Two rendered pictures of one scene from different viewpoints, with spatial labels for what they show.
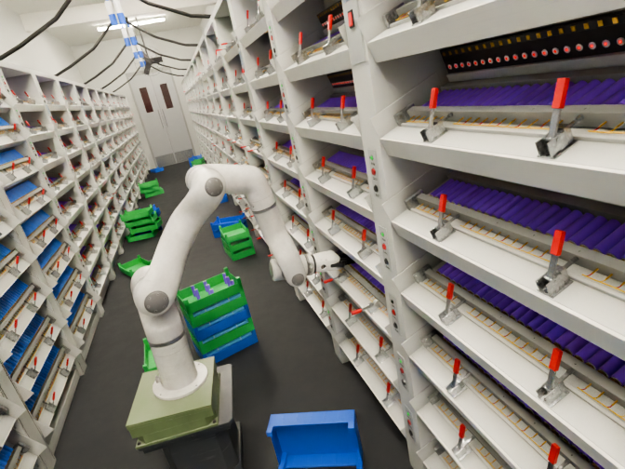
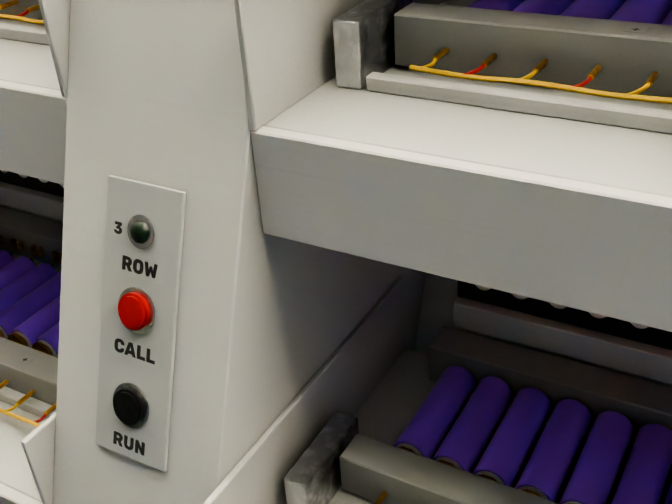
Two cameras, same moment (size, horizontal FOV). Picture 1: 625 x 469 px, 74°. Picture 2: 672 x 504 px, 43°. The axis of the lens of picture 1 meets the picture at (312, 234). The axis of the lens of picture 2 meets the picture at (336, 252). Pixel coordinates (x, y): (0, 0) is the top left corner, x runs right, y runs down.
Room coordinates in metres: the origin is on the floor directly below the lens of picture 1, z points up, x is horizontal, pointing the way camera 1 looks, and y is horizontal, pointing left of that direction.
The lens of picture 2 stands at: (0.69, 0.02, 0.75)
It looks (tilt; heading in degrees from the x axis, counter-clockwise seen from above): 14 degrees down; 312
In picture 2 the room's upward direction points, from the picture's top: 7 degrees clockwise
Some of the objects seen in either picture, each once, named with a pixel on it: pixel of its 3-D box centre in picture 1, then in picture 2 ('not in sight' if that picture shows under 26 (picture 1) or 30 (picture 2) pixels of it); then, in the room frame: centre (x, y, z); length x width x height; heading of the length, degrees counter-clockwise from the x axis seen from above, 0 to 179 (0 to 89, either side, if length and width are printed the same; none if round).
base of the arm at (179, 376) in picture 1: (174, 359); not in sight; (1.22, 0.56, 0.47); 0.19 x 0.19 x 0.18
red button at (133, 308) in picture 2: not in sight; (138, 309); (0.98, -0.18, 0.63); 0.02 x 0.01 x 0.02; 15
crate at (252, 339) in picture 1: (224, 340); not in sight; (1.96, 0.59, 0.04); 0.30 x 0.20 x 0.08; 118
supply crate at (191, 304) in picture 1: (208, 289); not in sight; (1.96, 0.59, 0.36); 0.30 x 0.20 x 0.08; 118
